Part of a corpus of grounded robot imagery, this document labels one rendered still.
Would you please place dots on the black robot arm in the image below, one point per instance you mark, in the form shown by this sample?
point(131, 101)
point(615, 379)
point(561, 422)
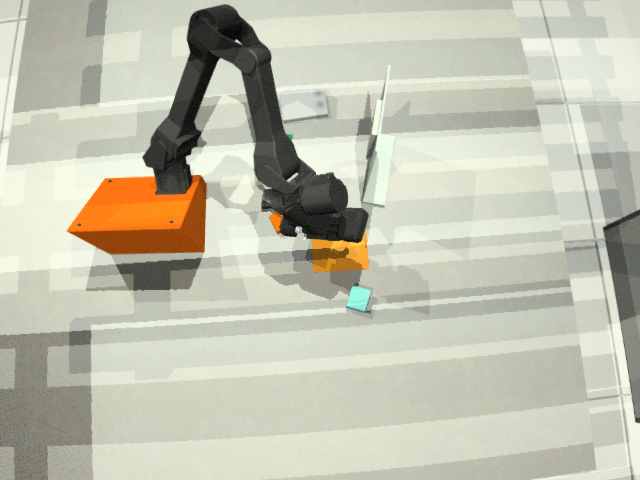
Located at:
point(212, 35)

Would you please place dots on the teal rectangular block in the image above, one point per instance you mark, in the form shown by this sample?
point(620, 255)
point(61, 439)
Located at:
point(358, 299)

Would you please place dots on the orange square marking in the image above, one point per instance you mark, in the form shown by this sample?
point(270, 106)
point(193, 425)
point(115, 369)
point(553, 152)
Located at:
point(339, 255)

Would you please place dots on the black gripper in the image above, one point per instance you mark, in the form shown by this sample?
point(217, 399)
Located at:
point(348, 226)

